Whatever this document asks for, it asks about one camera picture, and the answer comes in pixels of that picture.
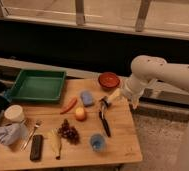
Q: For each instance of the yellow orange fruit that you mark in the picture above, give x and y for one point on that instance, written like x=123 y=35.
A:
x=80 y=114

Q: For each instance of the red bowl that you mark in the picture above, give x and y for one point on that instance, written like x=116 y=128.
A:
x=108 y=80

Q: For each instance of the purple grape bunch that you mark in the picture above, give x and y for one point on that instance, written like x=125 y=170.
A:
x=69 y=132

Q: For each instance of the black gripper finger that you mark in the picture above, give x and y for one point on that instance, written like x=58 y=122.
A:
x=106 y=105
x=103 y=100

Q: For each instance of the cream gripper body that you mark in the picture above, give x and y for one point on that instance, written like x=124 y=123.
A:
x=115 y=95

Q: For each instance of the silver fork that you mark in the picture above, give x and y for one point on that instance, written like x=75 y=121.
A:
x=35 y=127

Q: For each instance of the green plastic tray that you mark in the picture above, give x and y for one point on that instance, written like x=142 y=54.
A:
x=38 y=86

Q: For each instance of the black handled peeler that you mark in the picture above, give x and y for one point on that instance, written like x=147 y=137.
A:
x=104 y=122

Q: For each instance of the yellow banana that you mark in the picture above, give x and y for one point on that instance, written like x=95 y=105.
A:
x=55 y=141

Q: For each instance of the blue sponge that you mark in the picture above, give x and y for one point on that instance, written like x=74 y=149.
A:
x=87 y=98

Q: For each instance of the black eraser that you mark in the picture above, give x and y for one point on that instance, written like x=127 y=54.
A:
x=36 y=148

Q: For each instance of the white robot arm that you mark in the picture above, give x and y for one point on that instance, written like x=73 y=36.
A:
x=145 y=71

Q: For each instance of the blue cup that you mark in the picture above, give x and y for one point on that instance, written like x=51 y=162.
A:
x=97 y=142

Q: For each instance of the light blue cloth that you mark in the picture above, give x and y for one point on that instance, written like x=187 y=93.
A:
x=9 y=134

